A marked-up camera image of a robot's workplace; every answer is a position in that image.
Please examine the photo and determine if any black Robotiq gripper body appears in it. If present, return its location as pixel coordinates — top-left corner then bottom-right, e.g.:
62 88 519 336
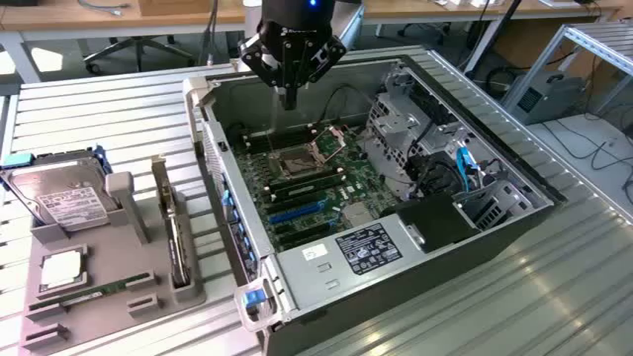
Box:
258 0 336 75

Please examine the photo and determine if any graphics card with metal bracket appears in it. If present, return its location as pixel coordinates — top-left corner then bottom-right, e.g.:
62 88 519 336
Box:
149 154 194 289

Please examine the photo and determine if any brown cardboard box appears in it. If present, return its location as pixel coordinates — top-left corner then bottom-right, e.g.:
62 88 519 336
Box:
137 0 217 17

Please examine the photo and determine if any black RAM slot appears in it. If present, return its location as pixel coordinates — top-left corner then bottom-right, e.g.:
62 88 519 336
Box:
246 133 317 150
244 129 316 145
244 125 313 141
270 168 346 186
248 138 320 155

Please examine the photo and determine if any perforated metal drive cage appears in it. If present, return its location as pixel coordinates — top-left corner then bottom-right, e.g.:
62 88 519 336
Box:
366 63 470 201

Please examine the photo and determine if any office chair with grey legs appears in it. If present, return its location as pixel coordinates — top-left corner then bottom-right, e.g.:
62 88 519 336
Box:
82 35 197 75

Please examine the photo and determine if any metal socket cover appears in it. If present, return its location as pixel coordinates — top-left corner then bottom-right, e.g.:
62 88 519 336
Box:
309 125 350 164

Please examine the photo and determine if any thin metal locking lever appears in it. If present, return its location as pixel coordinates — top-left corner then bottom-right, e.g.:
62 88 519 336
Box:
265 124 278 159

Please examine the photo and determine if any CPU socket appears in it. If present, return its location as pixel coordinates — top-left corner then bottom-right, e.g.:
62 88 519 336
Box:
269 147 328 181

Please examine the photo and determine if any black stand pole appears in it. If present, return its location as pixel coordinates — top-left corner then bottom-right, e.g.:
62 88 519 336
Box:
462 0 523 75

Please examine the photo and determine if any green motherboard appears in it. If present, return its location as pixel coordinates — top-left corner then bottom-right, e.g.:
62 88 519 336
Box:
229 124 402 254

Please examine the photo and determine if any RAM stick with white label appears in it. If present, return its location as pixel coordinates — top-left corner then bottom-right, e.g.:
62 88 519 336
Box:
270 177 345 197

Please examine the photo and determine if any long black expansion slot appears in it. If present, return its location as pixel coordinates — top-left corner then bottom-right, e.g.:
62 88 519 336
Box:
274 223 332 242
265 195 320 215
278 232 334 250

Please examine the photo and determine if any blue disk carrier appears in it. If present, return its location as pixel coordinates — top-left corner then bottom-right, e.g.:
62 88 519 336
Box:
0 145 113 194

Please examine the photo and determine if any blue expansion slot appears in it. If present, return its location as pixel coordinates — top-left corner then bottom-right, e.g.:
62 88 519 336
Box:
268 205 324 225

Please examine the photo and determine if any silver chipset heatsink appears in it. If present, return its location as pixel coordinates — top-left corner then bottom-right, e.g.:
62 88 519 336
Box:
344 203 373 226

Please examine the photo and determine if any grey computer tower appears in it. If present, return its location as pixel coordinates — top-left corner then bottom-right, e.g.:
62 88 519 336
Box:
513 72 589 126

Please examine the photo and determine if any black plastic shroud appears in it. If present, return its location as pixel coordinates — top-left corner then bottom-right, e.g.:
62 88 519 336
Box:
393 194 481 256

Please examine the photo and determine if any silver hard disk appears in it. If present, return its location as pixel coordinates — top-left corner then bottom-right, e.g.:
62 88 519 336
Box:
6 157 124 233

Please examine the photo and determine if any silver metal disk bay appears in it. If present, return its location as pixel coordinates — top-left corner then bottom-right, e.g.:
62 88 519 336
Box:
452 179 555 233

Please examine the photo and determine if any grey parts rack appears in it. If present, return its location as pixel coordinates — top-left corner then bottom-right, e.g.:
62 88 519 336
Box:
18 171 208 353

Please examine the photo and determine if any silver power supply with label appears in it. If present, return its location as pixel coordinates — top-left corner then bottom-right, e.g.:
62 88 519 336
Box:
273 214 428 312

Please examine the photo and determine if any open black PC case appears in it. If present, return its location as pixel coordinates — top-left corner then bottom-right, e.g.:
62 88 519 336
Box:
182 54 569 356

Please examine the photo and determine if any silver CPU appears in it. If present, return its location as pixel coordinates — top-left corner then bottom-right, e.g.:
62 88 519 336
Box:
38 253 84 289

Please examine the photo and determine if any green RAM stick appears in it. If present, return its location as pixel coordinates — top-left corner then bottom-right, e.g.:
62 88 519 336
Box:
28 272 152 312

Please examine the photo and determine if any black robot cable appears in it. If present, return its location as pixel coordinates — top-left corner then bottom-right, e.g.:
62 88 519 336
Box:
197 0 220 67

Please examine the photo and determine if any long black cable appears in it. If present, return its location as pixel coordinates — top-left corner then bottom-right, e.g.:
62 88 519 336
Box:
316 84 380 129

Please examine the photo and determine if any grey network cable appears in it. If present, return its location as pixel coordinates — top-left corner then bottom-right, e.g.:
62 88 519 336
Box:
77 0 133 16

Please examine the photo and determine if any coiled black cable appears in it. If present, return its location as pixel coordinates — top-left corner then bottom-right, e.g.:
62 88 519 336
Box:
485 65 515 98

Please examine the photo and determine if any black cable bundle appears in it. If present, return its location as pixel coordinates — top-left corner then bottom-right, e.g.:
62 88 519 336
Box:
408 150 470 200

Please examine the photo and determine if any blue SATA wire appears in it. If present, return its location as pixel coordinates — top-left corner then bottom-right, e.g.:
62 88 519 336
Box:
457 146 480 194

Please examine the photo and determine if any aluminium profile frame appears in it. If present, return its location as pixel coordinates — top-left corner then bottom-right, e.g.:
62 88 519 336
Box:
500 22 633 116

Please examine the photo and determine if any black floor cable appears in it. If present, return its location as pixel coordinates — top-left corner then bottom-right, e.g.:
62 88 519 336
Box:
541 111 633 172

